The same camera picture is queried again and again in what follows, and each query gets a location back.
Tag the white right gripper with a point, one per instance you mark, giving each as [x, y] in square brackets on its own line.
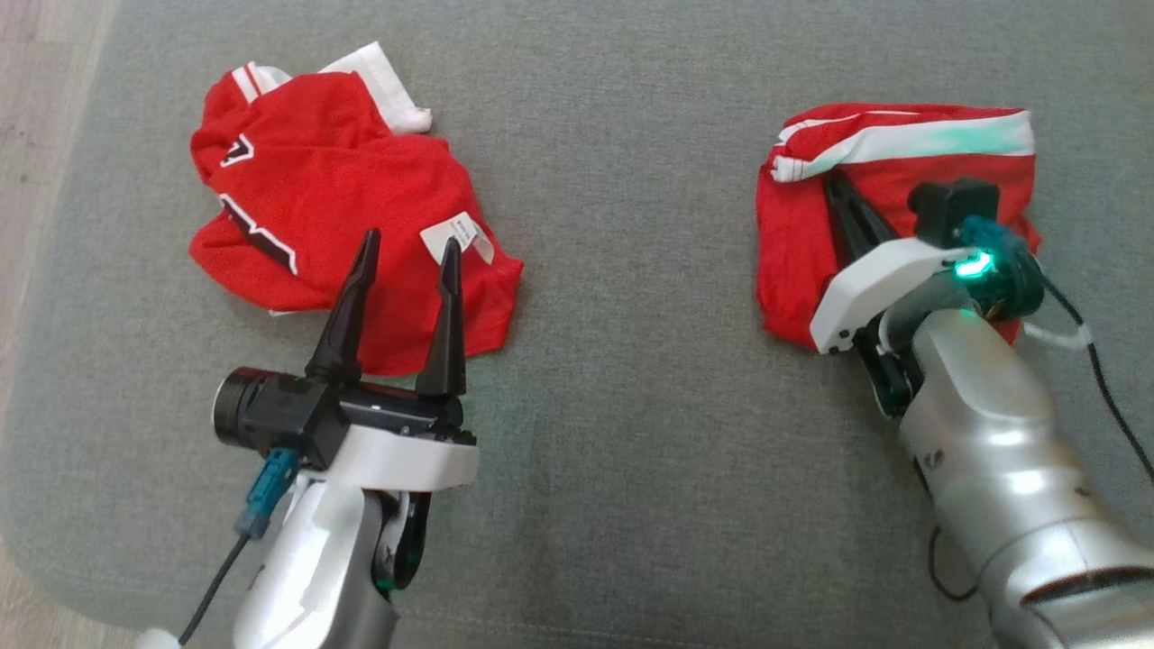
[865, 288]

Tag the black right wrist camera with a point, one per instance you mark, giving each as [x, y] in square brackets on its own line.
[951, 203]

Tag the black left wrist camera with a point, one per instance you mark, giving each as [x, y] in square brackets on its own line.
[261, 410]

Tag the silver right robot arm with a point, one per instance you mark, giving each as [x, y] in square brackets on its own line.
[992, 433]

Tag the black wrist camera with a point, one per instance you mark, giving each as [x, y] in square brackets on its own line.
[261, 410]
[951, 203]

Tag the red jersey with white label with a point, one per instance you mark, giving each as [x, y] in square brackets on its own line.
[315, 180]

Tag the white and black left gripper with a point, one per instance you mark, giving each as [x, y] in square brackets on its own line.
[406, 455]

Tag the red shorts with white band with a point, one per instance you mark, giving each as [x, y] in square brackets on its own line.
[793, 243]

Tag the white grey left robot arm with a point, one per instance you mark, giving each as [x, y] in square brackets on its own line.
[306, 577]

